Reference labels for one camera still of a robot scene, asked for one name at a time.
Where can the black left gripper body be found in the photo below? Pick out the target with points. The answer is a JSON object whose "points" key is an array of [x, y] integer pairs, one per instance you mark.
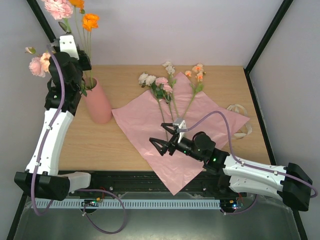
{"points": [[87, 66]]}

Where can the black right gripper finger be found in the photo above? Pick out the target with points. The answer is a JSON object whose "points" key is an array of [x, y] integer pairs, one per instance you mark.
{"points": [[170, 128], [162, 146]]}

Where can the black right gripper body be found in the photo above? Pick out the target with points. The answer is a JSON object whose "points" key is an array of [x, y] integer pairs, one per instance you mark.
{"points": [[173, 143]]}

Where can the pink wrapping paper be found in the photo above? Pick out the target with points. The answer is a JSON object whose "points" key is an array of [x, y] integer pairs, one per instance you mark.
{"points": [[141, 119]]}

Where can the artificial flower bunch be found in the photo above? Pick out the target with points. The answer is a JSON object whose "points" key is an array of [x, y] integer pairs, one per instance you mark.
{"points": [[162, 88]]}

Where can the orange poppy stem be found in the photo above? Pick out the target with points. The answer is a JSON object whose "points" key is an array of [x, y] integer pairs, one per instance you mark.
{"points": [[85, 23]]}

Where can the pink cylindrical vase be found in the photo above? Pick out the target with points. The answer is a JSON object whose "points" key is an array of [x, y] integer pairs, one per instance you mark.
{"points": [[97, 103]]}

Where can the pink rose stem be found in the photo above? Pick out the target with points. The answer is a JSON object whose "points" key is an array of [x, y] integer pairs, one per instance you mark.
{"points": [[36, 66]]}

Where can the pink carnation stem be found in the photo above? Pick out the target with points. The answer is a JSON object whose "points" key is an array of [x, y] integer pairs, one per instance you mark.
{"points": [[61, 11]]}

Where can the peach rose stem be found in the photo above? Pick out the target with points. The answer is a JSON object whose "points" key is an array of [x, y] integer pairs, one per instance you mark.
{"points": [[45, 62]]}

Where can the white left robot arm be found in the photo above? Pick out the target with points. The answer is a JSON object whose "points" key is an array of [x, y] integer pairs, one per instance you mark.
{"points": [[41, 178]]}

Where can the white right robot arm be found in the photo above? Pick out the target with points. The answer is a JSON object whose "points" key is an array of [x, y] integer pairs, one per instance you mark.
{"points": [[290, 184]]}

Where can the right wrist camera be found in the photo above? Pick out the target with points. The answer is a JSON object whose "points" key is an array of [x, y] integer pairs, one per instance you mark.
{"points": [[179, 126]]}

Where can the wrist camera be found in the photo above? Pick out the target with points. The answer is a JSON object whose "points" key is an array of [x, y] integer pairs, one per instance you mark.
{"points": [[179, 126], [67, 44]]}

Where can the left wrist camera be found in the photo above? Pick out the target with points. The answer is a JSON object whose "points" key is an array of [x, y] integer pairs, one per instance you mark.
{"points": [[67, 44]]}

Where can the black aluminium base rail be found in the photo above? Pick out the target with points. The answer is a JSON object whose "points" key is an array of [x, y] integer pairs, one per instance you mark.
{"points": [[204, 184]]}

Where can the left black frame post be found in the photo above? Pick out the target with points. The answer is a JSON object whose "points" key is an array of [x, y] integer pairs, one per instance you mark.
{"points": [[42, 20]]}

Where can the black frame post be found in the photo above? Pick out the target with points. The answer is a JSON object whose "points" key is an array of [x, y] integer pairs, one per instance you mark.
{"points": [[276, 20], [42, 20]]}

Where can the white slotted cable duct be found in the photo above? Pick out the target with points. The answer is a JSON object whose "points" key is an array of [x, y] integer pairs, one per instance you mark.
{"points": [[135, 204]]}

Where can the right black frame post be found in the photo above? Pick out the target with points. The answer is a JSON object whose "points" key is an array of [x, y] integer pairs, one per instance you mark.
{"points": [[276, 20]]}

